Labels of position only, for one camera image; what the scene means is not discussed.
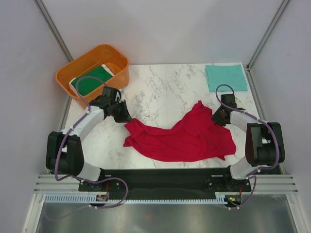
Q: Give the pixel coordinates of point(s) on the teal folded t shirt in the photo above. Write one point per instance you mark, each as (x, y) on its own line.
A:
(232, 75)

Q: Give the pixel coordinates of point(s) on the white slotted cable duct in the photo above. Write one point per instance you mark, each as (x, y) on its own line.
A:
(96, 199)

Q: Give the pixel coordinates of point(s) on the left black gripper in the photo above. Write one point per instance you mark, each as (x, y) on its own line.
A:
(125, 118)

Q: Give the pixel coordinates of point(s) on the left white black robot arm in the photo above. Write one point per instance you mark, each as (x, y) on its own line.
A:
(64, 149)

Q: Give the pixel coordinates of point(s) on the green folded t shirt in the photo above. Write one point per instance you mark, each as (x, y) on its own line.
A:
(93, 80)

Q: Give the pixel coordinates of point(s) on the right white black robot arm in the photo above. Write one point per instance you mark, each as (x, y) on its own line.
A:
(264, 146)

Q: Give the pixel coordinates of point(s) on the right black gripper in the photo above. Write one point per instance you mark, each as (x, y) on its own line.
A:
(215, 117)

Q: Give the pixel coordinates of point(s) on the orange plastic basket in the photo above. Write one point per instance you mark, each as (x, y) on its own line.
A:
(106, 54)

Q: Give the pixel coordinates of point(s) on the aluminium frame post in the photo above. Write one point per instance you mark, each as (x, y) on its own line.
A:
(272, 25)
(53, 28)

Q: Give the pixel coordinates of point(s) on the right aluminium frame post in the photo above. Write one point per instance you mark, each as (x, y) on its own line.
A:
(272, 25)

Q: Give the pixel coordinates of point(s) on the red t shirt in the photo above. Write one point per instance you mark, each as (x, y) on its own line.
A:
(194, 138)

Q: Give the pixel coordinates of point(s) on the left aluminium frame post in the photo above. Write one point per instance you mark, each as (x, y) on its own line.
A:
(53, 28)

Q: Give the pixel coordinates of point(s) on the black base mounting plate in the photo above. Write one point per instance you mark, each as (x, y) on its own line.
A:
(166, 183)

